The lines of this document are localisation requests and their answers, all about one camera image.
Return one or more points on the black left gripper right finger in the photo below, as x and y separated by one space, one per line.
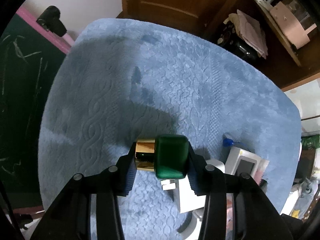
253 215

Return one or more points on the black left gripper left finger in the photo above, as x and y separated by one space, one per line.
90 203

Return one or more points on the green perfume bottle gold cap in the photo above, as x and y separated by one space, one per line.
166 156

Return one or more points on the white device with screen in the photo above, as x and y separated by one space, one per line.
242 161

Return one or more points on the white power adapter cube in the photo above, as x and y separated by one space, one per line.
184 197

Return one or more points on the blue textured table cloth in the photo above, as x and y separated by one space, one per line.
126 80

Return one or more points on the folded beige cloth stack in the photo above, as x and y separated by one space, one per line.
249 30

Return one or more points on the pink round box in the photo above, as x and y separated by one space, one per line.
294 21

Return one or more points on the black clamp knob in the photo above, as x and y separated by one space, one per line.
50 21

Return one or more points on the wooden shelf board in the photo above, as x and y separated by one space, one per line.
277 31

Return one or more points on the brown wooden door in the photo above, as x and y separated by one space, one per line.
191 16

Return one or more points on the blue cable plug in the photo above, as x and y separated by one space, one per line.
229 142

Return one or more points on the green chalkboard pink frame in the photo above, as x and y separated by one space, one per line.
30 59

